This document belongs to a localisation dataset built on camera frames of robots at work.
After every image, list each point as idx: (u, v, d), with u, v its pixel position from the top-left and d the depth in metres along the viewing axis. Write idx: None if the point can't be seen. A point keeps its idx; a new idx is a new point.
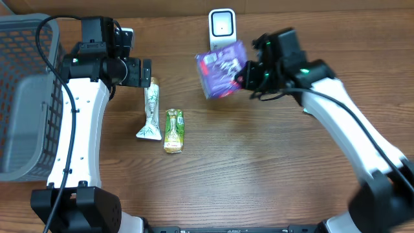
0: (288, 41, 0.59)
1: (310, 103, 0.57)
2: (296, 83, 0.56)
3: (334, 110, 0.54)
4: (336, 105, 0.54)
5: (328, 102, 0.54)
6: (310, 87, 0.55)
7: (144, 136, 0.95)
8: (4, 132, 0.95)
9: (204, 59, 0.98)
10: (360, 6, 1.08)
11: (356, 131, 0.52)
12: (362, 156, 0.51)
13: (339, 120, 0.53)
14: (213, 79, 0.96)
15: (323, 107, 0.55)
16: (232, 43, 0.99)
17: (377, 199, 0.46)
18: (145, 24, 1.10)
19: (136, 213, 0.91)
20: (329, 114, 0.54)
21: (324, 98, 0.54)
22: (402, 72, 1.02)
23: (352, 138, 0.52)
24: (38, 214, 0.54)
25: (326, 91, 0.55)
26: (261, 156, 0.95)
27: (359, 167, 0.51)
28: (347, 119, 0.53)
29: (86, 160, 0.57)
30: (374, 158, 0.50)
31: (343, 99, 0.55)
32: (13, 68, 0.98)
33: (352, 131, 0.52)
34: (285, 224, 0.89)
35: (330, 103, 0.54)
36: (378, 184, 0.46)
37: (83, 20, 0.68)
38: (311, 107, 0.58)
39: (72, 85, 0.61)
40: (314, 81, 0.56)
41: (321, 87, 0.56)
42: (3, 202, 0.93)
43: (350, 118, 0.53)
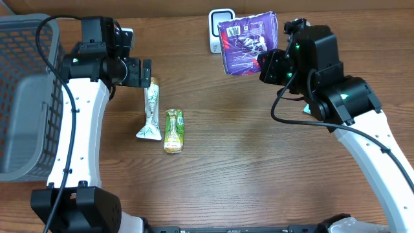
0: (324, 49, 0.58)
1: (352, 144, 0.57)
2: (330, 107, 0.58)
3: (378, 156, 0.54)
4: (379, 149, 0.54)
5: (370, 143, 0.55)
6: (347, 114, 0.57)
7: (144, 136, 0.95)
8: (4, 132, 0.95)
9: (226, 32, 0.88)
10: (360, 6, 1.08)
11: (400, 184, 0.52)
12: (403, 213, 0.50)
13: (382, 168, 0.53)
14: (233, 56, 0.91)
15: (367, 153, 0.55)
16: (263, 16, 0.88)
17: None
18: (145, 25, 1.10)
19: (136, 213, 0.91)
20: (370, 160, 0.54)
21: (365, 138, 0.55)
22: (401, 72, 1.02)
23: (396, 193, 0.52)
24: (39, 214, 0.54)
25: (367, 131, 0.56)
26: (262, 156, 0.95)
27: (398, 221, 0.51)
28: (390, 167, 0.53)
29: (86, 160, 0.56)
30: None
31: (387, 145, 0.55)
32: (13, 68, 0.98)
33: (396, 182, 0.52)
34: (285, 224, 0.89)
35: (376, 150, 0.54)
36: None
37: (83, 19, 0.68)
38: (352, 147, 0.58)
39: (72, 85, 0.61)
40: (351, 105, 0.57)
41: (361, 123, 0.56)
42: (3, 202, 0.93)
43: (396, 170, 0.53)
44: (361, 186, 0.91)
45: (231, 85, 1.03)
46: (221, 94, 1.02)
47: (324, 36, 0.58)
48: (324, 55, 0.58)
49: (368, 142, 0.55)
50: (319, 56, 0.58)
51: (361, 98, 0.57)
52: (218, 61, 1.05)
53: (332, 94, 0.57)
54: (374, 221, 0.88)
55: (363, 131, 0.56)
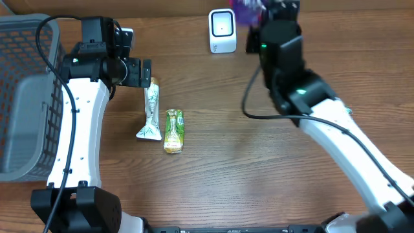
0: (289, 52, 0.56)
1: (315, 130, 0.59)
2: (291, 105, 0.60)
3: (339, 138, 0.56)
4: (340, 132, 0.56)
5: (331, 128, 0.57)
6: (309, 110, 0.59)
7: (144, 136, 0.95)
8: (4, 132, 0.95)
9: None
10: (360, 6, 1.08)
11: (363, 159, 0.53)
12: (372, 186, 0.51)
13: (345, 149, 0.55)
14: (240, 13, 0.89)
15: (327, 136, 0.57)
16: None
17: None
18: (145, 25, 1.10)
19: (136, 213, 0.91)
20: (334, 143, 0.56)
21: (325, 124, 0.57)
22: (401, 72, 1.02)
23: (359, 168, 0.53)
24: (39, 214, 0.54)
25: (326, 115, 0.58)
26: (261, 156, 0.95)
27: (370, 197, 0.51)
28: (352, 147, 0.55)
29: (86, 160, 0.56)
30: (382, 187, 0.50)
31: (347, 127, 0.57)
32: (13, 68, 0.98)
33: (360, 160, 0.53)
34: (285, 224, 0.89)
35: (334, 131, 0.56)
36: (392, 218, 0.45)
37: (83, 20, 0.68)
38: (316, 134, 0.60)
39: (72, 86, 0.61)
40: (310, 101, 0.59)
41: (321, 112, 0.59)
42: (3, 202, 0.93)
43: (357, 147, 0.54)
44: None
45: (231, 85, 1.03)
46: (221, 94, 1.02)
47: (292, 38, 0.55)
48: (290, 57, 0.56)
49: (328, 126, 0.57)
50: (284, 59, 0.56)
51: (318, 91, 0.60)
52: (218, 61, 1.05)
53: (291, 93, 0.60)
54: None
55: (321, 118, 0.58)
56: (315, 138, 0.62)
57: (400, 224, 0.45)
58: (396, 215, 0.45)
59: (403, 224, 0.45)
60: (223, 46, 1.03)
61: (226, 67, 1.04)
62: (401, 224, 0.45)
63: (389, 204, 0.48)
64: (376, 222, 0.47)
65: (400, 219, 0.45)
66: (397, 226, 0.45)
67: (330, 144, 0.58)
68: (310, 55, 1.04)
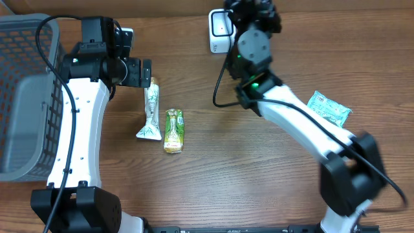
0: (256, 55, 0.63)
1: (268, 111, 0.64)
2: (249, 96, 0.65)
3: (286, 112, 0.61)
4: (285, 107, 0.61)
5: (280, 106, 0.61)
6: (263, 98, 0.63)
7: (144, 136, 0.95)
8: (4, 132, 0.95)
9: None
10: (360, 6, 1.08)
11: (306, 123, 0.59)
12: (317, 144, 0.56)
13: (292, 118, 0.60)
14: None
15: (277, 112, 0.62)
16: None
17: (337, 177, 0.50)
18: (145, 25, 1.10)
19: (136, 213, 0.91)
20: (284, 118, 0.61)
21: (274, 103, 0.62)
22: (402, 72, 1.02)
23: (307, 134, 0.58)
24: (39, 214, 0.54)
25: (275, 96, 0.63)
26: (262, 156, 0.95)
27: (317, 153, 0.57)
28: (299, 118, 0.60)
29: (86, 160, 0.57)
30: (325, 142, 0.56)
31: (290, 100, 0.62)
32: (13, 68, 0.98)
33: (305, 125, 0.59)
34: (285, 224, 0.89)
35: (281, 107, 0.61)
36: (335, 164, 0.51)
37: (83, 20, 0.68)
38: (269, 113, 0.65)
39: (72, 86, 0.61)
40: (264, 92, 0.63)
41: (273, 96, 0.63)
42: (3, 202, 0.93)
43: (301, 116, 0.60)
44: None
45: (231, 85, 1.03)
46: (221, 94, 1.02)
47: (262, 57, 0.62)
48: (261, 72, 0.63)
49: (277, 105, 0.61)
50: (255, 72, 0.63)
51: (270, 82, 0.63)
52: (218, 61, 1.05)
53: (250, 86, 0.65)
54: (374, 221, 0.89)
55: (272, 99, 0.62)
56: (271, 118, 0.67)
57: (341, 168, 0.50)
58: (336, 161, 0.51)
59: (343, 167, 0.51)
60: (223, 46, 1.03)
61: None
62: (340, 167, 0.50)
63: (330, 153, 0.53)
64: (324, 170, 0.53)
65: (340, 164, 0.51)
66: (338, 170, 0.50)
67: (281, 119, 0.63)
68: (310, 55, 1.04)
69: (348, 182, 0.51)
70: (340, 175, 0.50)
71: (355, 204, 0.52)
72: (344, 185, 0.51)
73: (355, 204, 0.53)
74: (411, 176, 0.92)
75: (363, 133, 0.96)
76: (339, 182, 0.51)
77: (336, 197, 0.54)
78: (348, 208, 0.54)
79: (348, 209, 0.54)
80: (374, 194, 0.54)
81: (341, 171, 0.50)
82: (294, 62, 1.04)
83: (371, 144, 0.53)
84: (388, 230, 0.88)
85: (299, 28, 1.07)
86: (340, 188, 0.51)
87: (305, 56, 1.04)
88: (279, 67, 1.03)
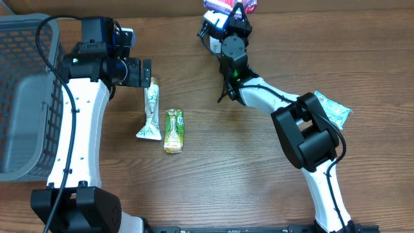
0: (233, 51, 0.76)
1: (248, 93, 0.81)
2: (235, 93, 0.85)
3: (256, 91, 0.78)
4: (255, 88, 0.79)
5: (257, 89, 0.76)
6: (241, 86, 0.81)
7: (144, 136, 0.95)
8: (4, 132, 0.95)
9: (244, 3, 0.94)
10: (360, 6, 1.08)
11: (268, 95, 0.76)
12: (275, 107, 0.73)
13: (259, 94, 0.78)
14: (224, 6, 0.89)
15: (251, 92, 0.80)
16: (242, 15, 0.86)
17: (282, 124, 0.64)
18: (145, 25, 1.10)
19: (136, 213, 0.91)
20: (255, 96, 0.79)
21: (249, 87, 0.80)
22: (402, 72, 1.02)
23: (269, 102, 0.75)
24: (38, 214, 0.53)
25: (250, 83, 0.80)
26: (262, 156, 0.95)
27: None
28: (266, 94, 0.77)
29: (86, 160, 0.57)
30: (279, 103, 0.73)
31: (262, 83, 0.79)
32: (13, 68, 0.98)
33: (268, 97, 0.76)
34: (285, 224, 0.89)
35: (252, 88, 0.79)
36: (283, 116, 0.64)
37: (83, 19, 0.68)
38: (248, 99, 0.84)
39: (72, 86, 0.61)
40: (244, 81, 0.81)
41: (248, 82, 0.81)
42: (3, 202, 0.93)
43: (266, 91, 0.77)
44: (361, 186, 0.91)
45: None
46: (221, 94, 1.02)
47: (240, 55, 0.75)
48: (241, 67, 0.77)
49: (251, 88, 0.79)
50: (236, 68, 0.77)
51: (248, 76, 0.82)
52: None
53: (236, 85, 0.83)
54: (374, 221, 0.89)
55: (249, 85, 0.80)
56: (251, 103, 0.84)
57: (286, 117, 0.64)
58: (283, 112, 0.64)
59: (288, 117, 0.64)
60: None
61: None
62: (284, 116, 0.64)
63: (279, 109, 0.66)
64: (277, 125, 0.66)
65: (286, 114, 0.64)
66: (284, 118, 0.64)
67: (253, 98, 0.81)
68: (310, 55, 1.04)
69: (292, 129, 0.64)
70: (284, 122, 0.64)
71: (302, 148, 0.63)
72: (290, 131, 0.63)
73: (303, 149, 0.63)
74: (411, 176, 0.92)
75: (364, 133, 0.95)
76: (285, 129, 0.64)
77: (290, 146, 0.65)
78: (299, 156, 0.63)
79: (299, 155, 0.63)
80: (323, 143, 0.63)
81: (285, 118, 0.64)
82: (295, 62, 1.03)
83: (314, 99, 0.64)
84: (388, 230, 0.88)
85: (299, 28, 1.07)
86: (286, 133, 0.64)
87: (305, 56, 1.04)
88: (279, 67, 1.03)
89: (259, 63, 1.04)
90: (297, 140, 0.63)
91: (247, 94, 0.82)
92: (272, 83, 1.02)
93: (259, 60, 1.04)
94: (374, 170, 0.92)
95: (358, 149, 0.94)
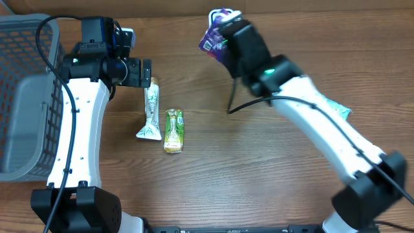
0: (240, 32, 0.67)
1: (283, 107, 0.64)
2: (261, 87, 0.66)
3: (309, 114, 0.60)
4: (308, 107, 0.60)
5: (299, 105, 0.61)
6: (279, 88, 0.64)
7: (144, 136, 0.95)
8: (4, 133, 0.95)
9: None
10: (360, 6, 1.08)
11: (327, 124, 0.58)
12: (344, 160, 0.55)
13: (310, 119, 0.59)
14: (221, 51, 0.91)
15: (298, 112, 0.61)
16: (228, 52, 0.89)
17: (361, 200, 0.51)
18: (145, 25, 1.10)
19: (136, 213, 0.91)
20: (303, 117, 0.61)
21: (295, 101, 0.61)
22: (401, 72, 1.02)
23: (328, 139, 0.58)
24: (38, 214, 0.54)
25: (292, 92, 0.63)
26: (262, 156, 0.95)
27: (341, 167, 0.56)
28: (320, 117, 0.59)
29: (86, 160, 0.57)
30: (351, 157, 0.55)
31: (314, 100, 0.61)
32: (13, 68, 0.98)
33: (325, 128, 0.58)
34: (285, 224, 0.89)
35: (304, 106, 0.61)
36: (363, 188, 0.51)
37: (83, 20, 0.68)
38: (284, 110, 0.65)
39: (72, 86, 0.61)
40: (278, 79, 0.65)
41: (288, 87, 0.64)
42: (3, 202, 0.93)
43: (324, 120, 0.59)
44: None
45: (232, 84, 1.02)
46: (221, 94, 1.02)
47: (243, 28, 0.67)
48: (244, 44, 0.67)
49: (294, 101, 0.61)
50: (243, 43, 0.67)
51: (283, 72, 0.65)
52: None
53: (260, 76, 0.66)
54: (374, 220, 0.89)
55: (289, 94, 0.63)
56: (290, 117, 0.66)
57: (368, 191, 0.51)
58: (365, 183, 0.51)
59: (370, 190, 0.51)
60: None
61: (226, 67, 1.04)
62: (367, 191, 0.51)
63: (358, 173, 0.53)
64: (348, 190, 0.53)
65: (367, 186, 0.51)
66: (365, 189, 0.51)
67: (301, 120, 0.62)
68: (310, 55, 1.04)
69: (370, 204, 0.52)
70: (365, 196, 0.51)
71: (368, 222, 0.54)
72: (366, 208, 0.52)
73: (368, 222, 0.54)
74: (411, 176, 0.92)
75: (363, 133, 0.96)
76: (363, 205, 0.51)
77: (352, 213, 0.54)
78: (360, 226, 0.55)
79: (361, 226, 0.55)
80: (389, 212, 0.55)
81: (367, 193, 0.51)
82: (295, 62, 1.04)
83: (400, 163, 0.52)
84: (388, 230, 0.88)
85: (299, 28, 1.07)
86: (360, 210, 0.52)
87: (305, 56, 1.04)
88: None
89: None
90: (369, 210, 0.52)
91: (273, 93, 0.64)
92: None
93: None
94: None
95: None
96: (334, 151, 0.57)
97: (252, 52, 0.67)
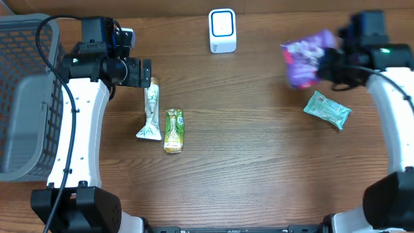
0: (374, 20, 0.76)
1: (376, 86, 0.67)
2: (370, 57, 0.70)
3: (399, 103, 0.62)
4: (401, 96, 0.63)
5: (394, 90, 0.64)
6: (384, 67, 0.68)
7: (144, 136, 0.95)
8: (4, 132, 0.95)
9: (288, 49, 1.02)
10: (360, 6, 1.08)
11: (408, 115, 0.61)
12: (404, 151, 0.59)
13: (396, 105, 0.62)
14: (295, 68, 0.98)
15: (388, 95, 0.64)
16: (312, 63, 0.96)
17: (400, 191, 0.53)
18: (145, 25, 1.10)
19: (136, 213, 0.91)
20: (390, 102, 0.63)
21: (391, 85, 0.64)
22: None
23: (400, 127, 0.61)
24: (39, 214, 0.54)
25: (397, 79, 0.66)
26: (261, 156, 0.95)
27: (398, 158, 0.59)
28: (406, 109, 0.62)
29: (86, 160, 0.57)
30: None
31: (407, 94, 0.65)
32: (13, 68, 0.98)
33: (402, 115, 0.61)
34: (285, 224, 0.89)
35: (397, 94, 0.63)
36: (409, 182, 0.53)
37: (83, 20, 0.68)
38: (374, 88, 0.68)
39: (72, 86, 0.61)
40: (391, 59, 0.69)
41: (392, 72, 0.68)
42: (3, 202, 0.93)
43: (410, 113, 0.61)
44: (361, 187, 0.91)
45: (232, 84, 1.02)
46: (221, 94, 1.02)
47: (377, 13, 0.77)
48: (373, 28, 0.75)
49: (388, 84, 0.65)
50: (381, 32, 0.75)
51: (400, 59, 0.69)
52: (218, 61, 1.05)
53: (375, 49, 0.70)
54: None
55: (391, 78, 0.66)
56: (372, 96, 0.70)
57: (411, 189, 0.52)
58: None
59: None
60: (223, 46, 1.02)
61: (226, 67, 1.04)
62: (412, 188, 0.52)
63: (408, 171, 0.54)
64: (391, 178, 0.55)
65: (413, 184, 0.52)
66: (409, 186, 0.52)
67: (383, 101, 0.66)
68: None
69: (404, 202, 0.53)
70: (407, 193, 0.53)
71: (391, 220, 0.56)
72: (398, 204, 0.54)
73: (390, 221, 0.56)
74: None
75: (363, 134, 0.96)
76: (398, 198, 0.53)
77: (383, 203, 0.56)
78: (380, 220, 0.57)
79: (381, 221, 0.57)
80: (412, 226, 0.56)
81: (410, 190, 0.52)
82: None
83: None
84: None
85: (300, 28, 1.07)
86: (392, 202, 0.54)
87: None
88: (280, 67, 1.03)
89: (259, 62, 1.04)
90: (400, 208, 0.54)
91: (369, 70, 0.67)
92: (272, 83, 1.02)
93: (259, 60, 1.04)
94: (373, 170, 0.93)
95: (357, 149, 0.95)
96: (398, 139, 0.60)
97: (370, 37, 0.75)
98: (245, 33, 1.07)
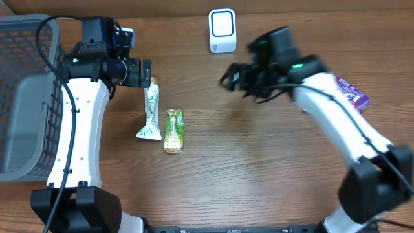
0: (280, 39, 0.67)
1: (303, 98, 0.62)
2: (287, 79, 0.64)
3: (326, 105, 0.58)
4: (326, 99, 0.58)
5: (321, 97, 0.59)
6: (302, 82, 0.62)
7: (144, 136, 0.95)
8: (4, 132, 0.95)
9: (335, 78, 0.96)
10: (360, 6, 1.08)
11: (345, 118, 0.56)
12: (353, 147, 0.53)
13: (328, 110, 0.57)
14: None
15: (314, 99, 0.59)
16: None
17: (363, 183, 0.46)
18: (145, 25, 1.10)
19: (136, 213, 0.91)
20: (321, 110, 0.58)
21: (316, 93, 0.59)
22: (402, 72, 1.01)
23: (339, 128, 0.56)
24: (38, 214, 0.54)
25: (317, 84, 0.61)
26: (261, 156, 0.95)
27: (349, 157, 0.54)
28: (337, 112, 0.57)
29: (86, 160, 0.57)
30: (362, 145, 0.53)
31: (331, 92, 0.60)
32: (13, 68, 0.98)
33: (336, 116, 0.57)
34: (285, 224, 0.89)
35: (322, 98, 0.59)
36: (365, 170, 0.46)
37: (83, 20, 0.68)
38: (306, 101, 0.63)
39: (72, 85, 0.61)
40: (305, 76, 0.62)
41: (314, 79, 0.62)
42: (3, 202, 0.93)
43: (340, 110, 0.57)
44: None
45: None
46: (221, 94, 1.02)
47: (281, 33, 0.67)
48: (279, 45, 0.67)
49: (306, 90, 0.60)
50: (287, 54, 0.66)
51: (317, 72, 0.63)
52: (218, 60, 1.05)
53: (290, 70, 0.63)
54: None
55: (314, 87, 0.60)
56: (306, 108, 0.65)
57: (368, 174, 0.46)
58: (363, 165, 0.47)
59: (372, 171, 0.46)
60: (223, 47, 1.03)
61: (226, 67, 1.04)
62: (367, 172, 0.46)
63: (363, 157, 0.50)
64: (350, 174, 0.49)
65: (369, 169, 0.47)
66: (367, 175, 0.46)
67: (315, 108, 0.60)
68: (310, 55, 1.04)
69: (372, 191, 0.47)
70: (374, 180, 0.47)
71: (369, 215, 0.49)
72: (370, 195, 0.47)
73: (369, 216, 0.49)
74: None
75: None
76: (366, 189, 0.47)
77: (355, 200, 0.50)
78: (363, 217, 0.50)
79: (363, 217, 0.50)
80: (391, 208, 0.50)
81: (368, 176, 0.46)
82: None
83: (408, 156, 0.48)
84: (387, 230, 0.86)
85: (299, 28, 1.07)
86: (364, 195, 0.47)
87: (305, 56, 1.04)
88: None
89: None
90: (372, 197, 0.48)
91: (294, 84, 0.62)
92: None
93: None
94: None
95: None
96: (342, 139, 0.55)
97: (284, 54, 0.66)
98: (245, 33, 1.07)
